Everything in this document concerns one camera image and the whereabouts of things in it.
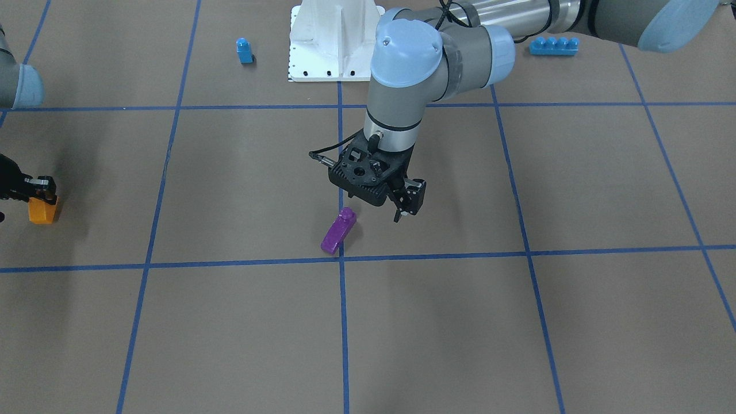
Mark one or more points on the purple trapezoid toy block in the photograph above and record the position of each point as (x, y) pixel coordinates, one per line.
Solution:
(338, 231)

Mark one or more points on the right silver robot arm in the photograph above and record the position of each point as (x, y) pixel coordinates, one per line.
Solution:
(22, 87)

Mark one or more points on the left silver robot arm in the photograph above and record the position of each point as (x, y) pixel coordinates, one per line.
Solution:
(424, 56)

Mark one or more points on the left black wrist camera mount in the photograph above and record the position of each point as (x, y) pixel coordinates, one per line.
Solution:
(362, 173)

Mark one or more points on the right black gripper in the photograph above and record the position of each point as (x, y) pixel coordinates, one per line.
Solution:
(12, 185)

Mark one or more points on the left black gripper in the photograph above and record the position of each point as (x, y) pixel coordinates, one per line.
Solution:
(413, 193)

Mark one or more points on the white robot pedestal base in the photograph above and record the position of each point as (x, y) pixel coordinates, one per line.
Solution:
(332, 41)

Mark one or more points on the orange trapezoid toy block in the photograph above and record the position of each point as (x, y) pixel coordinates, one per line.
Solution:
(40, 212)

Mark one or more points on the long blue toy block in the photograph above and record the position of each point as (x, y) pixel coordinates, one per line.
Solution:
(552, 46)

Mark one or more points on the small blue toy block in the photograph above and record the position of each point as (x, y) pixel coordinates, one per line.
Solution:
(244, 51)

